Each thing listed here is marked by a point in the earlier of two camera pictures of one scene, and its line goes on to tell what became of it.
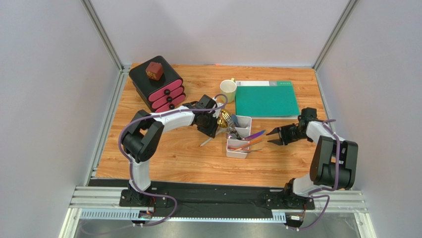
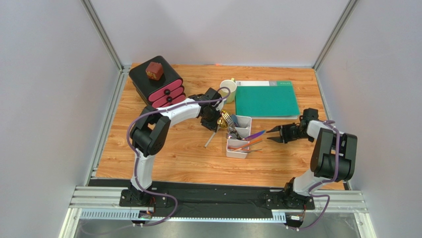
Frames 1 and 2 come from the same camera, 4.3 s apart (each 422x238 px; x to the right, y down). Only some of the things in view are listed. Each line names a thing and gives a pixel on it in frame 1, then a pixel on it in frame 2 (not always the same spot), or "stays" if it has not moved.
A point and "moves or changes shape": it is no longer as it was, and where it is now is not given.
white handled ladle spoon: x=223 y=130 moves or changes shape
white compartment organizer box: x=242 y=129 stays
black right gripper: x=284 y=135 stays
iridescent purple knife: x=254 y=136 stays
